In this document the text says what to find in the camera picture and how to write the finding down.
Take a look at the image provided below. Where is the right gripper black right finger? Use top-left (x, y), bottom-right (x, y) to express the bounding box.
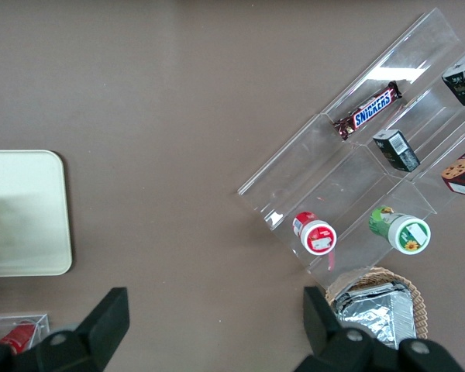
top-left (301, 285), bottom-right (463, 372)

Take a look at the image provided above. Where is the red cola bottle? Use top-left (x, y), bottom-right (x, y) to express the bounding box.
top-left (0, 322), bottom-right (39, 356)

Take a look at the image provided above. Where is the light wicker basket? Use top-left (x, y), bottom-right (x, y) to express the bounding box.
top-left (324, 267), bottom-right (428, 346)

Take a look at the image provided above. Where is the small black box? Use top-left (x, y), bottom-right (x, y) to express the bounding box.
top-left (372, 129), bottom-right (422, 173)
top-left (441, 59), bottom-right (465, 107)

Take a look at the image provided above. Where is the silver foil container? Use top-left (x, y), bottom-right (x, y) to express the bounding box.
top-left (331, 281), bottom-right (418, 352)

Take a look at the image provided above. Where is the red cup white lid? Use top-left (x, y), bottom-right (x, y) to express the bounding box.
top-left (292, 211), bottom-right (338, 257)

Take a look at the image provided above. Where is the Snickers bar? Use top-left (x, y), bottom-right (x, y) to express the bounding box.
top-left (332, 80), bottom-right (405, 141)

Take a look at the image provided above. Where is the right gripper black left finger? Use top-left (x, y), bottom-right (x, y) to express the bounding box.
top-left (0, 286), bottom-right (131, 372)

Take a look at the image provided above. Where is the clear acrylic bottle rack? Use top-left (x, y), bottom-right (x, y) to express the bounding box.
top-left (0, 312), bottom-right (50, 352)

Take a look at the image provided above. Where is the green cup white lid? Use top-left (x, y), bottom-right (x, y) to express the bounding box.
top-left (368, 205), bottom-right (432, 256)

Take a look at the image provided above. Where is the cream rectangular tray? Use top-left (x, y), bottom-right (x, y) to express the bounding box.
top-left (0, 150), bottom-right (73, 277)

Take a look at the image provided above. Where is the clear acrylic stepped stand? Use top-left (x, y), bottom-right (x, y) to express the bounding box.
top-left (236, 7), bottom-right (465, 277)

